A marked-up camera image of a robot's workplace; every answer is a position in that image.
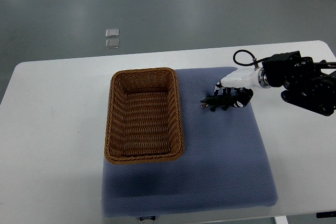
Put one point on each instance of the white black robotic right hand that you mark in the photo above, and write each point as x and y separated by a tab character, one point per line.
239	83

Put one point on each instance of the dark toy crocodile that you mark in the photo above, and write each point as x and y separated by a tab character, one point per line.
223	101

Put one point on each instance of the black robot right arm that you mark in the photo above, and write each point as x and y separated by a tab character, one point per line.
305	83

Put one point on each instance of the brown wicker basket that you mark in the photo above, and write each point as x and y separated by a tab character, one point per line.
144	119

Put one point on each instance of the blue-grey foam mat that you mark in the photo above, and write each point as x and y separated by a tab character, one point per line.
224	164

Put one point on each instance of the lower floor plate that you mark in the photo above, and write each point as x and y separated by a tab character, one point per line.
112	43

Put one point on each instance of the floor plate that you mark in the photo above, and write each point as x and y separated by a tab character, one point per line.
112	43
112	32

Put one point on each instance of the upper floor plate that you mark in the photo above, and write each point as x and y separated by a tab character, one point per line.
112	32

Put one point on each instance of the white table leg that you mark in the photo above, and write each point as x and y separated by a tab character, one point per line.
281	220

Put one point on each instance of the black table control panel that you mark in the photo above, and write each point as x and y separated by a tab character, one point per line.
328	214

